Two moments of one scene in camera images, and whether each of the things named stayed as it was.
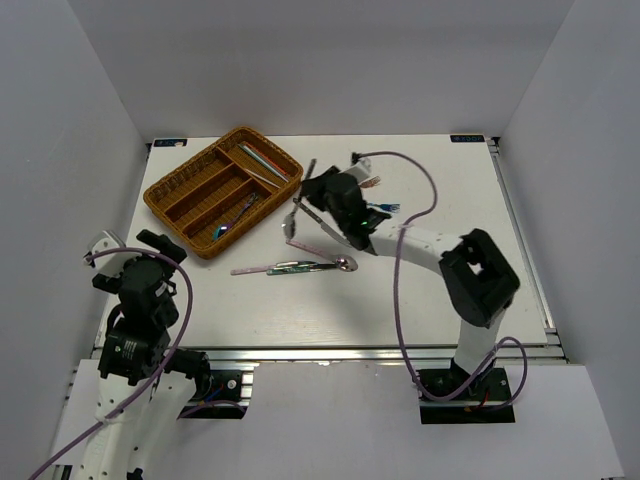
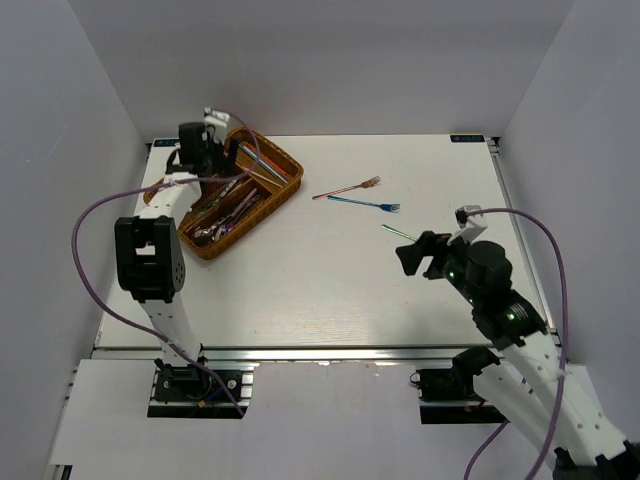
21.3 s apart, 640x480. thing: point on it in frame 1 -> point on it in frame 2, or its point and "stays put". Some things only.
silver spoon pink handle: (342, 262) -> (205, 233)
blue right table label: (464, 138) stays put
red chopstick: (269, 162) stays put
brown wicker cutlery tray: (205, 198) stays put
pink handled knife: (252, 270) -> (222, 196)
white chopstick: (252, 151) stays put
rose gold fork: (370, 182) stays put
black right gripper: (315, 187) -> (426, 245)
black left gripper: (162, 243) -> (223, 164)
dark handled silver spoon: (289, 223) -> (220, 230)
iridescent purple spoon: (219, 230) stays put
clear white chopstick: (263, 178) stays put
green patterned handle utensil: (299, 269) -> (205, 207)
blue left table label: (169, 142) stays put
